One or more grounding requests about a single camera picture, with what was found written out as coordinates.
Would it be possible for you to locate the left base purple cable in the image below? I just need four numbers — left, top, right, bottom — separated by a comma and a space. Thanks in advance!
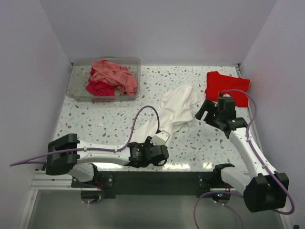
78, 182, 105, 205

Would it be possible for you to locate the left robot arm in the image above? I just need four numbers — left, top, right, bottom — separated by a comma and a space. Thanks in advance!
45, 131, 170, 187

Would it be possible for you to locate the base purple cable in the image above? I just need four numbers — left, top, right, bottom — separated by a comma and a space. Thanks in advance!
78, 182, 105, 205
193, 192, 246, 229

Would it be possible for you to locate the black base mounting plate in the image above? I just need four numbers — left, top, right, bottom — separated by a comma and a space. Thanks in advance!
71, 169, 235, 198

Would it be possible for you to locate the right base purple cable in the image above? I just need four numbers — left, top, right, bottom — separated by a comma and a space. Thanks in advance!
193, 192, 246, 229

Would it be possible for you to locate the white printed t shirt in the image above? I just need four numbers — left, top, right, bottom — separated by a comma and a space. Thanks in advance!
131, 84, 200, 147

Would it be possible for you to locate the dark red t shirt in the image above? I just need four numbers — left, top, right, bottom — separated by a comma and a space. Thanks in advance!
86, 79, 115, 96

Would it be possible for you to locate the pink t shirt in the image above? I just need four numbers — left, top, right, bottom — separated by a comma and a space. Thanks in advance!
89, 58, 138, 96

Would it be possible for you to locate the bright red folded t shirt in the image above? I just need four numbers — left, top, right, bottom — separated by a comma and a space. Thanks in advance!
205, 71, 251, 107

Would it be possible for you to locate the clear plastic bin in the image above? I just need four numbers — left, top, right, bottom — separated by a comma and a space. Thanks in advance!
66, 56, 141, 103

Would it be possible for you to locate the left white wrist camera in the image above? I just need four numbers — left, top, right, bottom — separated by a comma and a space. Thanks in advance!
151, 130, 171, 146

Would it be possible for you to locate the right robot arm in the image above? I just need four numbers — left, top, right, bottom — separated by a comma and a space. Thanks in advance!
195, 96, 289, 212

